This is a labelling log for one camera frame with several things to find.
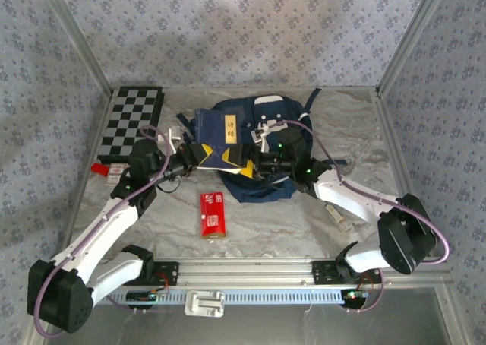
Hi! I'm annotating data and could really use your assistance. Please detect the blue book with yellow label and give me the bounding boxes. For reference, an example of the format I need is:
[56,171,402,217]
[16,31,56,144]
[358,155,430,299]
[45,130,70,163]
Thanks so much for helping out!
[194,108,246,175]

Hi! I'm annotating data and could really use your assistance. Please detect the navy blue student backpack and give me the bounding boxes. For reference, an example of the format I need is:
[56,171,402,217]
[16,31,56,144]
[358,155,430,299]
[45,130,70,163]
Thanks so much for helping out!
[176,87,349,204]

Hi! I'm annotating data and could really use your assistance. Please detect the white red card box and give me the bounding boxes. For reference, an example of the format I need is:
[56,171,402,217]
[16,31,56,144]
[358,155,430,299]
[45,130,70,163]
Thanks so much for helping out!
[104,162,128,188]

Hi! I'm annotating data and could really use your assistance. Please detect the black grey chessboard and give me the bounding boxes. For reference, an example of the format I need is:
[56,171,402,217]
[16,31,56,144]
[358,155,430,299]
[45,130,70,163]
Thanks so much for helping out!
[96,85,166,166]

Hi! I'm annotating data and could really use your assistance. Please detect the grey metal front panel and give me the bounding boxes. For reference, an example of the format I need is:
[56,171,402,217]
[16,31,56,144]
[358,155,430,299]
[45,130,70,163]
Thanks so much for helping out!
[41,302,456,345]

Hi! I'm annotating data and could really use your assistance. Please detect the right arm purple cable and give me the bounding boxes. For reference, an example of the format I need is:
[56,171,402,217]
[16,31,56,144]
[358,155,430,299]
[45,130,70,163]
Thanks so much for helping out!
[261,119,451,315]

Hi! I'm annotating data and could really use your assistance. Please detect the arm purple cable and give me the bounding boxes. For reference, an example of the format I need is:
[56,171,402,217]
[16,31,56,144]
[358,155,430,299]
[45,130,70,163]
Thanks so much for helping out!
[261,119,451,315]
[33,125,183,338]

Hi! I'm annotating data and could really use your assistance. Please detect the aluminium side rail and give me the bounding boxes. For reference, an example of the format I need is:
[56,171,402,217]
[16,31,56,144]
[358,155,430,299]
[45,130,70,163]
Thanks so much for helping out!
[374,88,436,258]
[51,88,117,264]

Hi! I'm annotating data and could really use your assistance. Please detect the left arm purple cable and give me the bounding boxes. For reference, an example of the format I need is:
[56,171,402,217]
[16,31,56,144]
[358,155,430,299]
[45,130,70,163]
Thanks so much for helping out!
[33,125,183,338]

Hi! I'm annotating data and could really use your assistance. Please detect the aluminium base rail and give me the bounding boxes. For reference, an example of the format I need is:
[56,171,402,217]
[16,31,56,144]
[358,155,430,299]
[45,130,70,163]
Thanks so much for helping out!
[90,258,455,287]

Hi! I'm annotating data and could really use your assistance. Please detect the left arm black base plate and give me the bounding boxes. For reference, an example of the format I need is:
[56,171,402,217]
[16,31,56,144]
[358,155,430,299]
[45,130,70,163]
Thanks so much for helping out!
[144,261,179,286]

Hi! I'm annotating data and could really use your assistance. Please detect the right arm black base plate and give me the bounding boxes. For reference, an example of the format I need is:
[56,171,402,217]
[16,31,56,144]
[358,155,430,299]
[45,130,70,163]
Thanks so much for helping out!
[311,260,382,285]

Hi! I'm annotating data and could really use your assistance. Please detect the grey slotted cable duct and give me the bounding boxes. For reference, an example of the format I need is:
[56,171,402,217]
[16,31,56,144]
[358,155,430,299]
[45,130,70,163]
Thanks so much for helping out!
[94,288,365,306]

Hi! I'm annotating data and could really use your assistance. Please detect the aluminium frame post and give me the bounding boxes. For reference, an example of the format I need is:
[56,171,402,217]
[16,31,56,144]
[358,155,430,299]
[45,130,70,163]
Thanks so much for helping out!
[374,0,455,95]
[36,0,117,95]

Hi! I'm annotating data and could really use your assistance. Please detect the white plastic bracket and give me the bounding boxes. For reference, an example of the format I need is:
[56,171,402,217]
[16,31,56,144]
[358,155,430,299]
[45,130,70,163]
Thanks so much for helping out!
[185,290,226,318]

